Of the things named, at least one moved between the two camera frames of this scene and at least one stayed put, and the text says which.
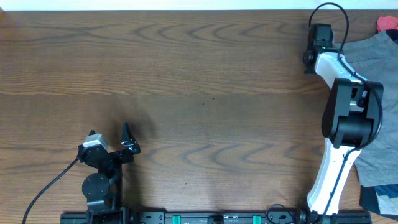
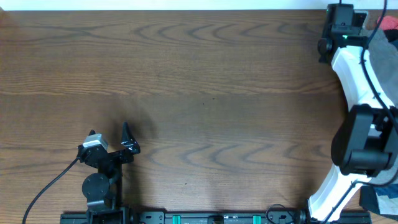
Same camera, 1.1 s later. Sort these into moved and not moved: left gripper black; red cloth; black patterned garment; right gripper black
Moved: right gripper black
Not moved: left gripper black; black patterned garment; red cloth
